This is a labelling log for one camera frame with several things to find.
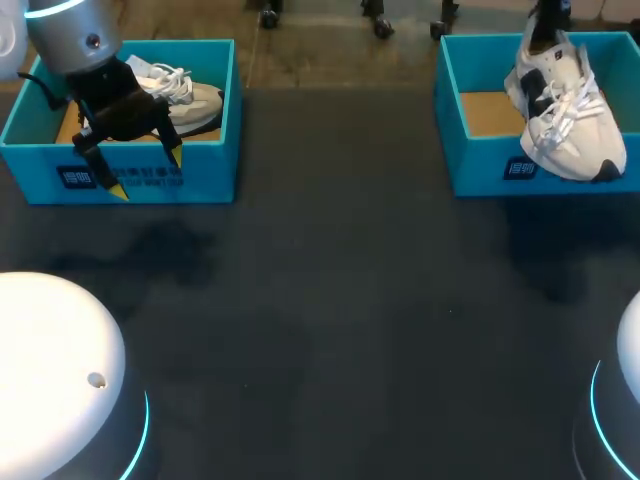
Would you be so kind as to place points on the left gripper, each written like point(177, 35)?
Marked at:
point(115, 107)

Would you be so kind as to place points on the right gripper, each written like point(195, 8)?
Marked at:
point(547, 20)

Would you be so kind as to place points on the pale grey suede sneaker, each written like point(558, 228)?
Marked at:
point(195, 102)

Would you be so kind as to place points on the white and navy sneaker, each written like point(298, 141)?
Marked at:
point(575, 130)

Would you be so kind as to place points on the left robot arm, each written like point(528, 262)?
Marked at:
point(70, 35)

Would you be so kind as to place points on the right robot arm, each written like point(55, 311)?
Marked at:
point(630, 350)

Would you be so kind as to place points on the teal shoebox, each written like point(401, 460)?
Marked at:
point(210, 165)
point(550, 180)

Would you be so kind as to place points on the black caster wheel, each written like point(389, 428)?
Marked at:
point(382, 26)
point(440, 27)
point(269, 15)

